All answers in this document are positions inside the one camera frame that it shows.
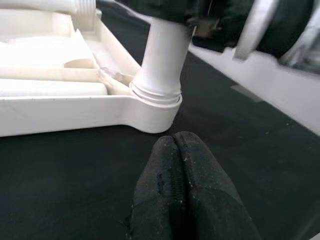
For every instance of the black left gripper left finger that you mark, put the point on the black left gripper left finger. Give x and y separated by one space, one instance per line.
155 200

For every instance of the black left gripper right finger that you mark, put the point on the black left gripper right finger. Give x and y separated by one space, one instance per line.
207 200

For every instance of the white plastic children table top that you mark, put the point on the white plastic children table top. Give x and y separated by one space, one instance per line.
75 112

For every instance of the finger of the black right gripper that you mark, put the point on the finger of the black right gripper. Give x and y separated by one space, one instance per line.
160 10

